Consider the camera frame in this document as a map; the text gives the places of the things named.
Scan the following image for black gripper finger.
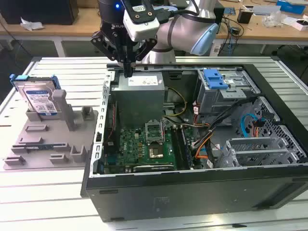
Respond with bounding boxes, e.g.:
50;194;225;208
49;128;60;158
90;30;129;78
128;38;158;78

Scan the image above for hard disk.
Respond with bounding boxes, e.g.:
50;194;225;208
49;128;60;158
9;74;61;117

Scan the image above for grey metal disk bay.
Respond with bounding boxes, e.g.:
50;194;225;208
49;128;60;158
215;137;301;168

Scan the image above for wooden desk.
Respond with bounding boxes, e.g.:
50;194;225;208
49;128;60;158
0;4;104;57
214;0;308;55

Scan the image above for grey power supply unit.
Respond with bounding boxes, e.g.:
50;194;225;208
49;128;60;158
110;72;167;128

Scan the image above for crumpled white paper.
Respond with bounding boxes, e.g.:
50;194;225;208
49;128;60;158
19;16;45;31

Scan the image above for large black box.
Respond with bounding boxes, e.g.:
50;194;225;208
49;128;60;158
0;0;79;26

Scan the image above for blue drive latch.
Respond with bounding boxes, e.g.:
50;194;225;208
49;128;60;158
203;69;229;90

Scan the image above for grey optical drive cage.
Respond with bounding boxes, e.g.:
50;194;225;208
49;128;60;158
194;68;260;121

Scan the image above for metal socket cover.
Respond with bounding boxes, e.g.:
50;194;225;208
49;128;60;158
144;119;166;144

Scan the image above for green motherboard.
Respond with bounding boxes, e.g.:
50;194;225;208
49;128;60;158
103;125;193;173

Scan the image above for small black box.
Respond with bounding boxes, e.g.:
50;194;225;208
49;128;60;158
237;8;253;24

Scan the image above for black RAM slot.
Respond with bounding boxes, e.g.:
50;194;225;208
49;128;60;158
171;126;185;170

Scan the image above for CPU socket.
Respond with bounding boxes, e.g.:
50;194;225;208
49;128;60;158
148;143;164;159

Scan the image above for grey parts rack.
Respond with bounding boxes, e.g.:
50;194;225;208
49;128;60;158
2;89;100;171

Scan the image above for black graphics card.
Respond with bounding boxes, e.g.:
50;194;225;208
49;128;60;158
132;163;175;172

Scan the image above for grey flat tray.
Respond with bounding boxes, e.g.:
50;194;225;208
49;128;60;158
252;4;281;15

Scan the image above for clear plastic bag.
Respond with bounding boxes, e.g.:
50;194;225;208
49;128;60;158
262;11;289;27

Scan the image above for blue cardboard box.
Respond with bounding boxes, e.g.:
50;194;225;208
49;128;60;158
276;0;306;15

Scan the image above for small white box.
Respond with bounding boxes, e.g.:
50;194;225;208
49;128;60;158
292;19;308;31

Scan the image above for black PC case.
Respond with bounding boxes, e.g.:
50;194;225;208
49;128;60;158
79;63;308;223

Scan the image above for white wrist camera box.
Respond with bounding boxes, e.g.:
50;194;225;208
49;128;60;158
123;0;161;42

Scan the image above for black camera cable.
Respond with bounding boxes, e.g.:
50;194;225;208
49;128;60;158
156;6;193;25

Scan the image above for yellow and black wires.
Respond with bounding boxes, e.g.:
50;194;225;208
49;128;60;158
163;87;188;118

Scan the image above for black cable bundle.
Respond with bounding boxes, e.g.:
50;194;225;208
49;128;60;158
192;96;256;149

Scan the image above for orange wire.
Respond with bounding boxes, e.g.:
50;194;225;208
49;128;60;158
194;138;212;159

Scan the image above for blue wire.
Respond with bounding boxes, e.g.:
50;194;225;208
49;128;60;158
240;113;257;138

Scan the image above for disk power wire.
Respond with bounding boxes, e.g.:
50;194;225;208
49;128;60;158
251;119;265;139

